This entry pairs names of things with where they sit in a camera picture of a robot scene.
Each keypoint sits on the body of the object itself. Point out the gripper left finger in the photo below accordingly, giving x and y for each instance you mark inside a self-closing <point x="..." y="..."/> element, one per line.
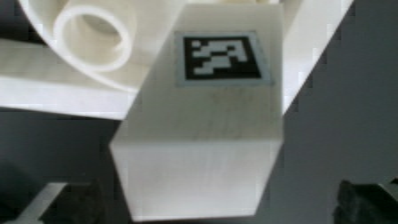
<point x="64" y="205"/>

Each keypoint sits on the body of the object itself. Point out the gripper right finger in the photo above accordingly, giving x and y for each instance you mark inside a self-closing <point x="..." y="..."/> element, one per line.
<point x="366" y="203"/>

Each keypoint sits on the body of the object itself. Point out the white stool leg with tag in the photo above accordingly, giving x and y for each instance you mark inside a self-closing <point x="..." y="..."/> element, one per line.
<point x="199" y="138"/>

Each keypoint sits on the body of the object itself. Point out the white round stool seat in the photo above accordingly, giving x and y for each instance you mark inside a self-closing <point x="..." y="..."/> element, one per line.
<point x="151" y="44"/>

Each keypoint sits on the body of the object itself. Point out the white front fence bar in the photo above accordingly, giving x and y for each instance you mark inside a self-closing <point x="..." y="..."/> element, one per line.
<point x="44" y="87"/>

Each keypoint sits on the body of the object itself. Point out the white fence bar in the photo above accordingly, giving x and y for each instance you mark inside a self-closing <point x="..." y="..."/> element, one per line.
<point x="313" y="17"/>
<point x="44" y="87"/>

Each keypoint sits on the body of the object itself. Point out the white right fence bar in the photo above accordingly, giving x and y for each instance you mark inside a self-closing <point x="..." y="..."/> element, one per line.
<point x="313" y="17"/>

